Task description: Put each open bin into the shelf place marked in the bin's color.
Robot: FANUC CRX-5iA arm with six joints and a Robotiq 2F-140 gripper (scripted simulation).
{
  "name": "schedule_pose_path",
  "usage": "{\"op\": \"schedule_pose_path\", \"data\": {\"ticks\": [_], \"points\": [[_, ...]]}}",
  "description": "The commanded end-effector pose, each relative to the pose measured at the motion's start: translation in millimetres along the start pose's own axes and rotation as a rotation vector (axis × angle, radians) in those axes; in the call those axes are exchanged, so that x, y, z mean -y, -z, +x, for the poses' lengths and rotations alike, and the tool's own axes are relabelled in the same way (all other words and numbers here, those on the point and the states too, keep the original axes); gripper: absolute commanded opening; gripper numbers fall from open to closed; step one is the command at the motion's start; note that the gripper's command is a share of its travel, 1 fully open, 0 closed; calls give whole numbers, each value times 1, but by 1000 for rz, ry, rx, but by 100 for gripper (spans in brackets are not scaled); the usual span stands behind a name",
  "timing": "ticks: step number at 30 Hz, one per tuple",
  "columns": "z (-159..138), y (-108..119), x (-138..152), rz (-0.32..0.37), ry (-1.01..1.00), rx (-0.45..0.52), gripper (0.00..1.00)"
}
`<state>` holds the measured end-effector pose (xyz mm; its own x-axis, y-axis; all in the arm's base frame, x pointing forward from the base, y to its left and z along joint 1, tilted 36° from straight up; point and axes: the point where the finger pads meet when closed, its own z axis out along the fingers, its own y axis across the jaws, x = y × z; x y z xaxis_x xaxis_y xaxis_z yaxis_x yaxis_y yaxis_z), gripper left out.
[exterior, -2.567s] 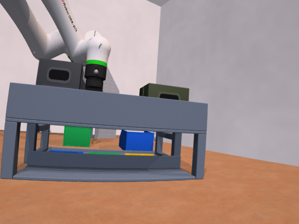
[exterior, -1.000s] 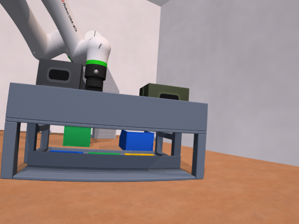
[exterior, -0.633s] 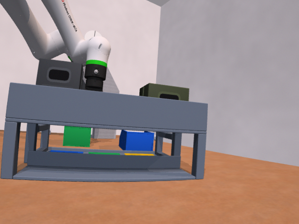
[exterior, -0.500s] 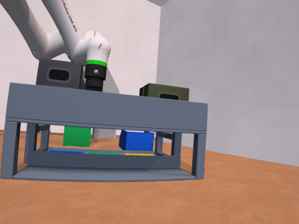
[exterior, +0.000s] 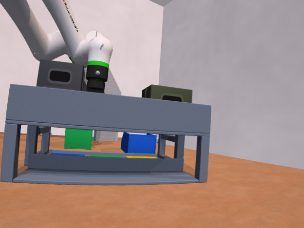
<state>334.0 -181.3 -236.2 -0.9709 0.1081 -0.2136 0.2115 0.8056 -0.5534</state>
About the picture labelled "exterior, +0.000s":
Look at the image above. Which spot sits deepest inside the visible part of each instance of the blue bin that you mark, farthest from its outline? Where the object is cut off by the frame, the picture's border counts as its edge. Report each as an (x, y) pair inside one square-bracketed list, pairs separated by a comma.
[(138, 143)]

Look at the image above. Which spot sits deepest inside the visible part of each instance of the green bin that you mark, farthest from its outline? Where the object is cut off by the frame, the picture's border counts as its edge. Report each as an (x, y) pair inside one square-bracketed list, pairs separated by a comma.
[(78, 139)]

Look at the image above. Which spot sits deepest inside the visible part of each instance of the grey metal shelf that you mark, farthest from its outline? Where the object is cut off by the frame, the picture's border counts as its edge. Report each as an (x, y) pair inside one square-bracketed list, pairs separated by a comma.
[(41, 108)]

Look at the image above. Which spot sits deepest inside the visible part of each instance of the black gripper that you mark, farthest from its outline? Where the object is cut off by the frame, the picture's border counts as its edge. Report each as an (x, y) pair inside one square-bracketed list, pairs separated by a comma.
[(97, 86)]

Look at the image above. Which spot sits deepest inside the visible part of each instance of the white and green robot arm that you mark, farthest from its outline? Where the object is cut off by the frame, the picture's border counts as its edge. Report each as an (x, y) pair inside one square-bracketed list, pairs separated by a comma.
[(94, 54)]

